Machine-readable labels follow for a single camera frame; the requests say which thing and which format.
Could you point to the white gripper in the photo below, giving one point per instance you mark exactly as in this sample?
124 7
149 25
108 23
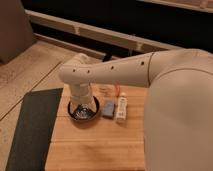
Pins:
80 94

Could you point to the dark ceramic bowl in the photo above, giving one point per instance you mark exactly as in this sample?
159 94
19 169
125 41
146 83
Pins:
83 112

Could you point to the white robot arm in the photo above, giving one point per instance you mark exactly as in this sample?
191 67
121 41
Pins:
178 111

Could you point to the blue sponge block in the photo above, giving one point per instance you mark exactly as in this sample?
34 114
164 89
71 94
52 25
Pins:
108 109

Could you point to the dark grey floor mat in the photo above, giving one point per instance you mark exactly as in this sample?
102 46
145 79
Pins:
33 131

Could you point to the grey cabinet corner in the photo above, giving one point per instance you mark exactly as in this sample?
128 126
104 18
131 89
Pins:
16 33

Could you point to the white wooden shelf rail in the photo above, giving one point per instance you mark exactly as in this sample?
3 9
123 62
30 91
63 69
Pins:
99 34

